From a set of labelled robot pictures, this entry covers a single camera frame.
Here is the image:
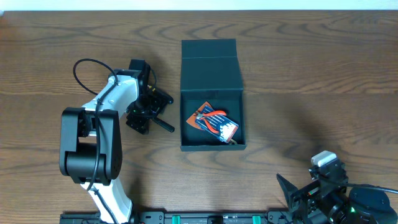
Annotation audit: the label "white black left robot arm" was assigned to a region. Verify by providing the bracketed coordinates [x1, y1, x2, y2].
[59, 59, 175, 223]

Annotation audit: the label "black yellow screwdriver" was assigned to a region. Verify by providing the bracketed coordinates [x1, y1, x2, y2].
[147, 84, 174, 104]

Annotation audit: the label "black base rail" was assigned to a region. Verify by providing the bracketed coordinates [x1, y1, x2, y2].
[59, 210, 296, 224]

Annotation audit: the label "red handled pliers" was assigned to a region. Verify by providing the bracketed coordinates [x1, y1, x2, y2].
[195, 109, 226, 135]

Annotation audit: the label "orange scraper wooden handle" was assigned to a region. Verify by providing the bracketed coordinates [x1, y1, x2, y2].
[185, 101, 239, 146]

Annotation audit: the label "black open gift box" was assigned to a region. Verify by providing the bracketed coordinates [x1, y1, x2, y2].
[180, 39, 247, 152]

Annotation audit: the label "small claw hammer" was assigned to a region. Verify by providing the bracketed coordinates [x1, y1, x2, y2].
[124, 107, 175, 133]

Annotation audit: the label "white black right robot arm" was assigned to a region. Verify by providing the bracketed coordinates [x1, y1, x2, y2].
[276, 159, 397, 224]

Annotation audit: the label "blue precision screwdriver set case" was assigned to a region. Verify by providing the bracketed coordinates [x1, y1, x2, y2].
[194, 105, 240, 144]

